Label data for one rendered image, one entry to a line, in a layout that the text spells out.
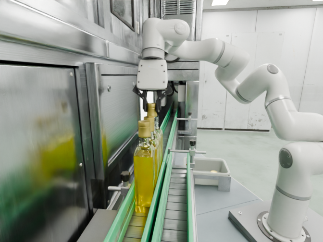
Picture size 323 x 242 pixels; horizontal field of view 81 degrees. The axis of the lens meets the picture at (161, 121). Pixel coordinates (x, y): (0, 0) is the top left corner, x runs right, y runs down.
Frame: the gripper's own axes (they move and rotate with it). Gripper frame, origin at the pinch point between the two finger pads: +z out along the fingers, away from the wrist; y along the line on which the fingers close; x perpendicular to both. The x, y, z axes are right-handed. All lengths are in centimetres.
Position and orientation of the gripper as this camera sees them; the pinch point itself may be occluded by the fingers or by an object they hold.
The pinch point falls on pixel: (152, 106)
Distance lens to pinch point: 63.5
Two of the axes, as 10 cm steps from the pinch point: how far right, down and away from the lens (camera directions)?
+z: -0.3, 10.0, -0.1
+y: 9.9, 0.2, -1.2
